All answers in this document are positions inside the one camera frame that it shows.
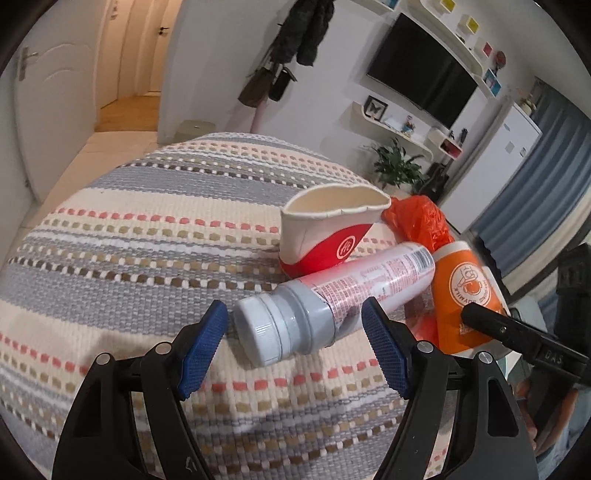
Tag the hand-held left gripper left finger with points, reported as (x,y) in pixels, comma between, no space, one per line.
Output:
(203,350)

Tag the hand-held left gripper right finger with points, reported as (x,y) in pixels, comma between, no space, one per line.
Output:
(383,350)

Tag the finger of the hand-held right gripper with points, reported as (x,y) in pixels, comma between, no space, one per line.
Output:
(508,332)

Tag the orange paper cup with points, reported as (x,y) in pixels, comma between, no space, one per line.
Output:
(461,286)

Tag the grey capped plastic bottle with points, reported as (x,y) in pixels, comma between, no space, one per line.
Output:
(323,295)

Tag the blue and white curtains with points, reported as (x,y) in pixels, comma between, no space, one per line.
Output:
(545,184)

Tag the striped woven blanket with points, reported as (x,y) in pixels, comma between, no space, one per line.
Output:
(138,258)

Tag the white and red paper bowl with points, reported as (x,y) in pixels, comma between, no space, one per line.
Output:
(318,240)

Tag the orange plastic bag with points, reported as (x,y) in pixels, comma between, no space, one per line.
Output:
(415,221)

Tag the white refrigerator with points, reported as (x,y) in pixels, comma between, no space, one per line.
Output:
(498,166)

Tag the small flower pot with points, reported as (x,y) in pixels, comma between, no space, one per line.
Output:
(529,104)

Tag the potted green plant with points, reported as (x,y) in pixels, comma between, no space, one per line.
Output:
(397,161)

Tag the white and red box shelf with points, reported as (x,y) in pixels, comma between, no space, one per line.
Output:
(445,144)

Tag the small blue box shelf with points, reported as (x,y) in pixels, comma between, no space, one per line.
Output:
(492,83)

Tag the small figurine pot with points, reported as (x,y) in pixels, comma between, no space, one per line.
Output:
(408,125)

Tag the round decorative fan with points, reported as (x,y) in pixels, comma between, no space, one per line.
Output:
(499,59)

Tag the white coat rack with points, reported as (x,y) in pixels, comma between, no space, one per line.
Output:
(258,115)

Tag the framed butterfly picture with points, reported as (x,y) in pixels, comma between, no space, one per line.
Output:
(375,108)

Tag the brown hanging bag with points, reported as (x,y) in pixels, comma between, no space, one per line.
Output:
(254,87)

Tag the white room door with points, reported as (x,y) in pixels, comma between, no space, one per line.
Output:
(55,115)

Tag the black hanging bag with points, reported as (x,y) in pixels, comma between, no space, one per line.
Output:
(279,83)

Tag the white hallway door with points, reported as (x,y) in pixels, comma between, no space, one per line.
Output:
(164,55)

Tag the black coat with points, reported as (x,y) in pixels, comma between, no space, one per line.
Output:
(304,27)

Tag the low curved white wall shelf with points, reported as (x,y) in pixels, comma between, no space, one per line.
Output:
(397,131)

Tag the red wall cube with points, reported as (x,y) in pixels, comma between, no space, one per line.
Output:
(487,48)

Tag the long curved white wall shelf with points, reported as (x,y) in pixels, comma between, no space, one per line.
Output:
(461,46)

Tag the wall mounted television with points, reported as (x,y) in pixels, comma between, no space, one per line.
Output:
(415,69)

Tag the yellow wall cube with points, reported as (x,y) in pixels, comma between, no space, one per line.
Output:
(471,25)
(445,4)

